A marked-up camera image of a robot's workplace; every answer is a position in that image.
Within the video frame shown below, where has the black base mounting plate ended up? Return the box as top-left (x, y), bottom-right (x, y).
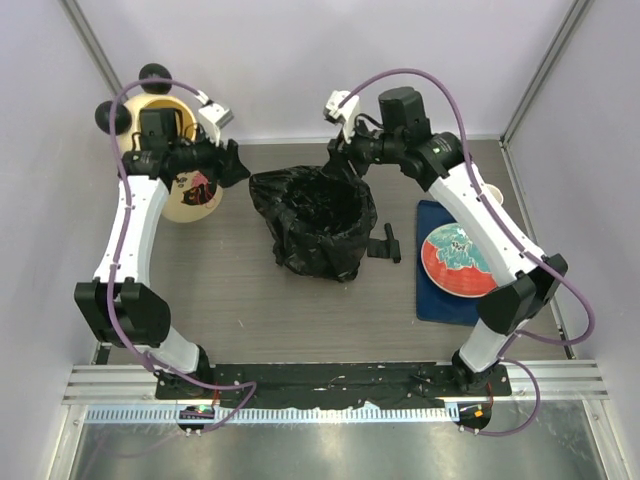
top-left (154, 362), bottom-right (512, 410)

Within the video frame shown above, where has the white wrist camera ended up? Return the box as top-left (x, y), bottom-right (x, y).
top-left (195, 90), bottom-right (234, 147)
top-left (323, 90), bottom-right (361, 144)

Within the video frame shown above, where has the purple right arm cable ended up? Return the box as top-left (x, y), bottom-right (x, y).
top-left (342, 68), bottom-right (597, 437)

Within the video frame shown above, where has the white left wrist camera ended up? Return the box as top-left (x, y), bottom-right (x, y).
top-left (195, 90), bottom-right (234, 147)

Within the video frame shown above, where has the dark blue tray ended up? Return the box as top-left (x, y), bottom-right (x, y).
top-left (415, 200), bottom-right (478, 327)

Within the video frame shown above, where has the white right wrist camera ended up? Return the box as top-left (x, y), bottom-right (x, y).
top-left (323, 90), bottom-right (361, 144)

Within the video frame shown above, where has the red teal floral plate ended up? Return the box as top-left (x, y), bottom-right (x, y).
top-left (420, 223), bottom-right (497, 299)

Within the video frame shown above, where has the black trash bag roll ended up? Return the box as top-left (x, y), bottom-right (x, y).
top-left (367, 223), bottom-right (402, 264)

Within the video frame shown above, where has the pink ceramic mug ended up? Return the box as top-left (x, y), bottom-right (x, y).
top-left (486, 184), bottom-right (504, 205)

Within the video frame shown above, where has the white slotted cable duct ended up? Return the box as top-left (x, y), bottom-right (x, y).
top-left (85, 403), bottom-right (459, 425)

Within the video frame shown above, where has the aluminium frame rail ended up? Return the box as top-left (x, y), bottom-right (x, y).
top-left (62, 360), bottom-right (609, 405)

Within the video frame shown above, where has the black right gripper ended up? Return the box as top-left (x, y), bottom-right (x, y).
top-left (321, 115), bottom-right (402, 186)

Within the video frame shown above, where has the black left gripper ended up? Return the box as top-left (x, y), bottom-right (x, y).
top-left (170, 124), bottom-right (250, 188)

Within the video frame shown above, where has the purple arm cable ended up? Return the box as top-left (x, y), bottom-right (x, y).
top-left (107, 78), bottom-right (259, 433)
top-left (342, 68), bottom-right (597, 437)

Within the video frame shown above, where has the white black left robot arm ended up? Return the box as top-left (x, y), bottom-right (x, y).
top-left (74, 101), bottom-right (249, 399)

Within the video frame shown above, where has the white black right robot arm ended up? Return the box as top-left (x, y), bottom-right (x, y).
top-left (324, 87), bottom-right (568, 395)

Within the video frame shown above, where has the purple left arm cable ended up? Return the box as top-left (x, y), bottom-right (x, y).
top-left (107, 78), bottom-right (259, 433)

